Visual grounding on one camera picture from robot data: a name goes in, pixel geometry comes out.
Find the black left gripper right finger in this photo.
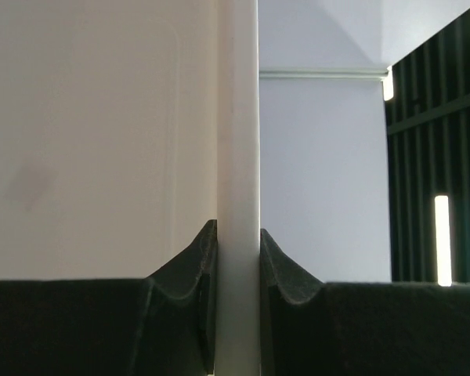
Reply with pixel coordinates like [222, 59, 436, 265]
[259, 231, 470, 375]

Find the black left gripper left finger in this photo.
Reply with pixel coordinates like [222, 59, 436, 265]
[0, 220, 218, 375]

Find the white plastic tub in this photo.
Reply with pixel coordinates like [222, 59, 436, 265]
[0, 1, 260, 375]

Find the ceiling strip light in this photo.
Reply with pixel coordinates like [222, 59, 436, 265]
[434, 195, 453, 287]

